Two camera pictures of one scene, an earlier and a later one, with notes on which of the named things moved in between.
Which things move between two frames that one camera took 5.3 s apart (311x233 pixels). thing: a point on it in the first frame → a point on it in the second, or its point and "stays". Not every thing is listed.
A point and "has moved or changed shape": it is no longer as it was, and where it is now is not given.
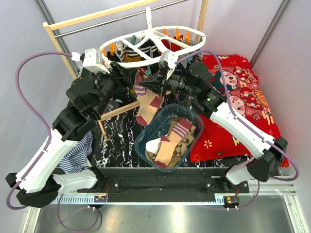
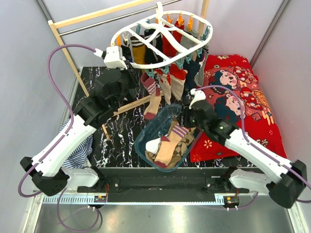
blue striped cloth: x=77 y=159 stays
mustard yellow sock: x=129 y=58 → x=139 y=54
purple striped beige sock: x=148 y=102 has moved or changed shape
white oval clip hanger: x=152 y=44 → x=160 y=11
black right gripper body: x=179 y=84 → x=189 y=120
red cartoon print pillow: x=236 y=89 stays
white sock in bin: x=151 y=145 stays
